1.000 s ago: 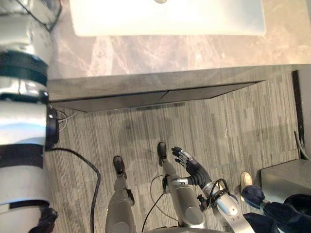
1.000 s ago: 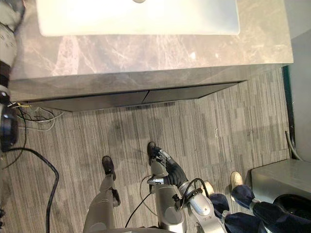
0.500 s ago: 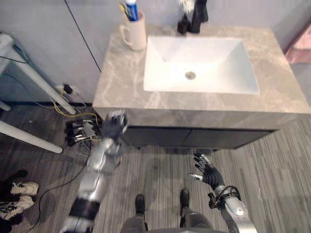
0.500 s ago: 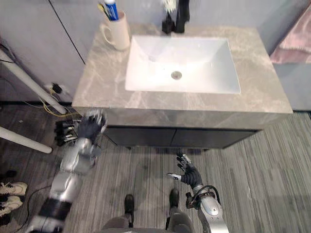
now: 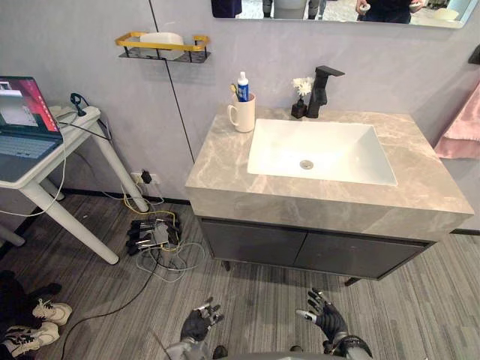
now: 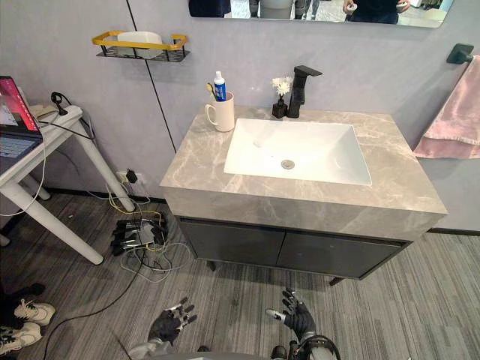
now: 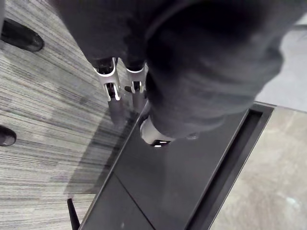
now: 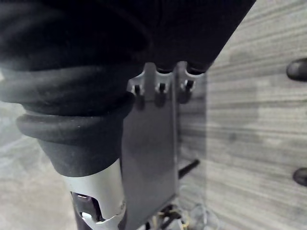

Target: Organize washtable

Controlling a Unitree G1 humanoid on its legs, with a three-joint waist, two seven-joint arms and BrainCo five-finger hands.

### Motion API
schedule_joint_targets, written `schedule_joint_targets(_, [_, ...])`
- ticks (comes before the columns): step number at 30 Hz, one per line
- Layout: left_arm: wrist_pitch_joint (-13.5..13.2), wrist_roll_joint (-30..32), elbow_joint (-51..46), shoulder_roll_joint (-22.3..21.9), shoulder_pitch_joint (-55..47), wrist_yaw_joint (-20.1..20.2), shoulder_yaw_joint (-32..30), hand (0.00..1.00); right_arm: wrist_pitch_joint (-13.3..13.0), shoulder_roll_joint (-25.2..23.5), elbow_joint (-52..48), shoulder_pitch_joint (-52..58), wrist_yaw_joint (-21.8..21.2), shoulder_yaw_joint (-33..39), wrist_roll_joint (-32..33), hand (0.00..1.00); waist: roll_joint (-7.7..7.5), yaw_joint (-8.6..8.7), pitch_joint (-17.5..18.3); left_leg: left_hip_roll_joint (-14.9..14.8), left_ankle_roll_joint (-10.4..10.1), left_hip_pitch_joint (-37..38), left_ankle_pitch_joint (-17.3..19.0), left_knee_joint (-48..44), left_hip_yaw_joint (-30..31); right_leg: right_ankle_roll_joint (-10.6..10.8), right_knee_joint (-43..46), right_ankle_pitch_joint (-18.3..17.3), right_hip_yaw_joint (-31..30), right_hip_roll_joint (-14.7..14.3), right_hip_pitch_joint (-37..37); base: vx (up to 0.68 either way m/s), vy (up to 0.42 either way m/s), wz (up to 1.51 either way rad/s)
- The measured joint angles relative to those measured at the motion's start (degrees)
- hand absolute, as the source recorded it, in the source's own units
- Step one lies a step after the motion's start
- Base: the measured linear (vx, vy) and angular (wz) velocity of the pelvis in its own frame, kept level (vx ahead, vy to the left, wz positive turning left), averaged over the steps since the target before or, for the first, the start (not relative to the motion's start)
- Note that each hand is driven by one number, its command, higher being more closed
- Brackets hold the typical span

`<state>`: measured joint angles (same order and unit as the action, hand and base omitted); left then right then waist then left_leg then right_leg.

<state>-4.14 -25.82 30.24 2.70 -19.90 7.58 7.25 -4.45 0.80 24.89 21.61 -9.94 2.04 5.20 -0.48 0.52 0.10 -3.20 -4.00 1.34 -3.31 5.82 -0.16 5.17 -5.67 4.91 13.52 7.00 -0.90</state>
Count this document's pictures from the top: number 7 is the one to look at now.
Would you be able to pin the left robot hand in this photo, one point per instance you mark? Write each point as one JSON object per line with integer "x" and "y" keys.
{"x": 204, "y": 60}

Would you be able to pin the dark robot foot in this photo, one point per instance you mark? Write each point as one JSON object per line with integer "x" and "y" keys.
{"x": 6, "y": 136}
{"x": 21, "y": 37}

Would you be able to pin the black slanted leg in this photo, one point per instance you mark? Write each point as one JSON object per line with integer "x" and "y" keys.
{"x": 73, "y": 215}

